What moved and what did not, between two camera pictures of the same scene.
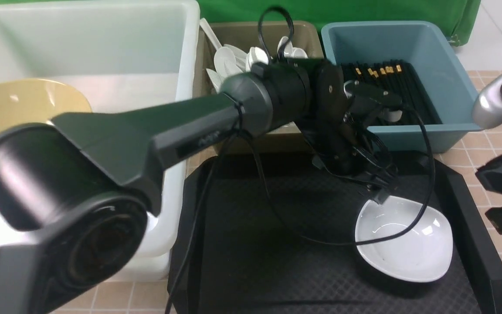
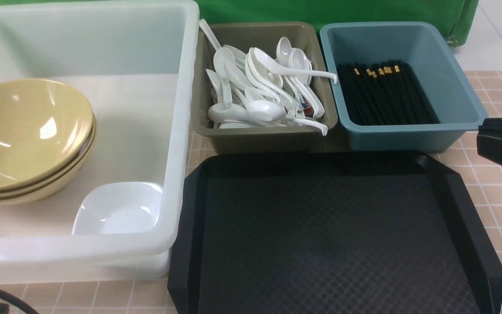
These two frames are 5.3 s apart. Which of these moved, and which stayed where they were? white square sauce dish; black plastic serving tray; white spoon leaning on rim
Moved: white square sauce dish
Stayed: black plastic serving tray; white spoon leaning on rim
